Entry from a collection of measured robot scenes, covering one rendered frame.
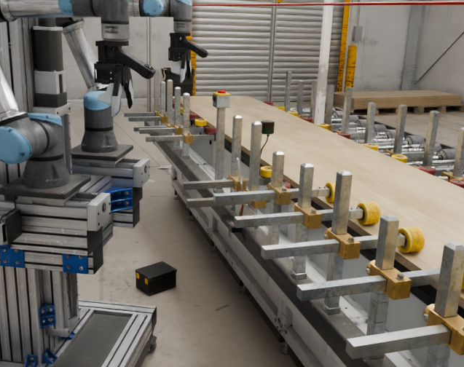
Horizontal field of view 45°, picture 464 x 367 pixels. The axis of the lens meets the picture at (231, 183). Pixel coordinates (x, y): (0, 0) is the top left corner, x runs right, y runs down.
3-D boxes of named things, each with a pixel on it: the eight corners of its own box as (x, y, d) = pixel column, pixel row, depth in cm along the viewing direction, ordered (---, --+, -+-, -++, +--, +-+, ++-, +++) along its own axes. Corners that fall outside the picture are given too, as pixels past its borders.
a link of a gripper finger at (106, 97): (96, 116, 153) (103, 86, 156) (117, 117, 152) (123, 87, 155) (92, 111, 150) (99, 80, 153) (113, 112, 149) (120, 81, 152)
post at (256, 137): (248, 230, 246) (254, 122, 232) (246, 227, 249) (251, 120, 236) (256, 229, 247) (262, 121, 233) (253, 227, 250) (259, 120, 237)
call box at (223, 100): (216, 109, 277) (216, 94, 275) (212, 107, 284) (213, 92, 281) (229, 109, 280) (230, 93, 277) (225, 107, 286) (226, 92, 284)
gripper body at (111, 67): (103, 82, 162) (103, 38, 158) (132, 84, 161) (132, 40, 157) (94, 85, 154) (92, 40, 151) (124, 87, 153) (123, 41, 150)
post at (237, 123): (231, 215, 269) (234, 116, 256) (229, 212, 273) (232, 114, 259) (238, 215, 270) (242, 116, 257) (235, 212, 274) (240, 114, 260)
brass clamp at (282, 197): (277, 205, 210) (278, 192, 208) (264, 194, 222) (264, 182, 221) (292, 204, 212) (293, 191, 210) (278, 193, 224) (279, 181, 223)
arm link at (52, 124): (71, 151, 189) (68, 111, 185) (48, 159, 177) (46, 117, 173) (38, 147, 192) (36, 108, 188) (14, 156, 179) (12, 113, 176)
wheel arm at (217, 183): (183, 191, 254) (183, 183, 253) (181, 189, 257) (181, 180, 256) (272, 186, 267) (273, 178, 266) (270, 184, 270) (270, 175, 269)
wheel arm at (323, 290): (301, 302, 137) (302, 288, 136) (295, 295, 141) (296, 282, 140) (469, 280, 153) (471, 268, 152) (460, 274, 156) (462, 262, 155)
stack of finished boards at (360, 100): (460, 104, 1050) (462, 95, 1045) (353, 108, 954) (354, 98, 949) (431, 98, 1117) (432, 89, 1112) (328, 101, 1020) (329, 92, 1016)
